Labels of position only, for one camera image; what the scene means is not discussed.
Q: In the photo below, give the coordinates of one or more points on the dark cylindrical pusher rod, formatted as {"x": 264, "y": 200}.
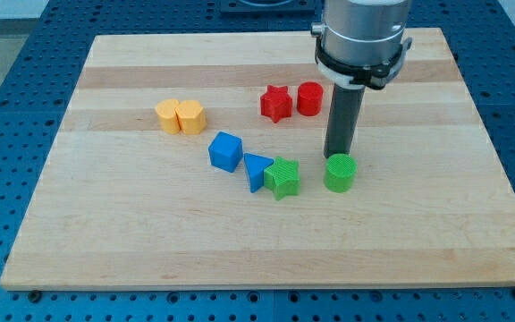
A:
{"x": 342, "y": 120}

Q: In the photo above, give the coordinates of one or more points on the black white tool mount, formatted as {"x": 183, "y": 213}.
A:
{"x": 354, "y": 76}

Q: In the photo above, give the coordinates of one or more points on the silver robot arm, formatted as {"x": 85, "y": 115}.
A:
{"x": 359, "y": 46}

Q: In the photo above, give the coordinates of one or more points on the red cylinder block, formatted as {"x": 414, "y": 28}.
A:
{"x": 310, "y": 98}

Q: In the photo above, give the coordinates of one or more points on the green cylinder block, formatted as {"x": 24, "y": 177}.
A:
{"x": 340, "y": 171}

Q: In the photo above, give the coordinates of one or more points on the red star block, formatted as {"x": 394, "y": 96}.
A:
{"x": 276, "y": 103}

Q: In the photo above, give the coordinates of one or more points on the green star block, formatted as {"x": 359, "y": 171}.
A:
{"x": 282, "y": 178}

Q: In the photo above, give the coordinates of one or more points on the blue triangle block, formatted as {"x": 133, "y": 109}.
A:
{"x": 255, "y": 165}

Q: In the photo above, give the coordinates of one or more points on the blue cube block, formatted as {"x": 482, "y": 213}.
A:
{"x": 225, "y": 151}

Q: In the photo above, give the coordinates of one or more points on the yellow hexagon block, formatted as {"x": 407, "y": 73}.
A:
{"x": 191, "y": 117}

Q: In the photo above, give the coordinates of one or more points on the wooden board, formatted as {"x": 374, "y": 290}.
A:
{"x": 121, "y": 205}

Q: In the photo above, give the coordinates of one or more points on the yellow rounded block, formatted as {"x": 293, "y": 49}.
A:
{"x": 167, "y": 117}

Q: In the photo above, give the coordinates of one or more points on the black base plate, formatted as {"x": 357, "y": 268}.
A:
{"x": 267, "y": 6}

